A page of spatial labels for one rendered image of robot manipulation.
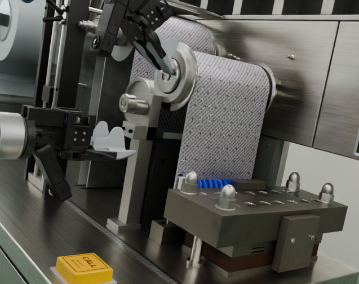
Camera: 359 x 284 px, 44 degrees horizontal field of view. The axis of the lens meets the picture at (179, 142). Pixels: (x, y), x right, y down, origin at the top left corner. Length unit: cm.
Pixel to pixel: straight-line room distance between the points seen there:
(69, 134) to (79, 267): 22
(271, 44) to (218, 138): 34
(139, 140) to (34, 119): 29
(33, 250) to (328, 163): 320
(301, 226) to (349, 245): 287
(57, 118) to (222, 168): 43
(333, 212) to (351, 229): 272
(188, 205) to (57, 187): 24
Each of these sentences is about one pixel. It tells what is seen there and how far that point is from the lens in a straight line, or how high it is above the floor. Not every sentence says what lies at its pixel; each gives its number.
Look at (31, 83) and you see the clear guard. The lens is 187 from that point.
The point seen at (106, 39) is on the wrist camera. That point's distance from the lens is 84.
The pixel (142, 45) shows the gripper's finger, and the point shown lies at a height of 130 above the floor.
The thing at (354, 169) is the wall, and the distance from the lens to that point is 374.
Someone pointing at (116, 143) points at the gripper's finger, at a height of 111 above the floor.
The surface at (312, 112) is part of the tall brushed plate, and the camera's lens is 112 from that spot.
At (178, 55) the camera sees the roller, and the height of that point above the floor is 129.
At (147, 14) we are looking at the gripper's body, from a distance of 87.
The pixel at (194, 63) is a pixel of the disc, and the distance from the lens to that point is 93.
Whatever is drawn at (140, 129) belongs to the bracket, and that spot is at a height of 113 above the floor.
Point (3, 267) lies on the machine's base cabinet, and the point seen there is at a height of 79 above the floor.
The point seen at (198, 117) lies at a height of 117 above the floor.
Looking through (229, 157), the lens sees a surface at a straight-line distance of 105.
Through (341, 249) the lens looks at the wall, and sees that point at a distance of 385.
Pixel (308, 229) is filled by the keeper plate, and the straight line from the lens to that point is 96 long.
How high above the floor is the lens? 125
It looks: 8 degrees down
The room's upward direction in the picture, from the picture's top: 10 degrees clockwise
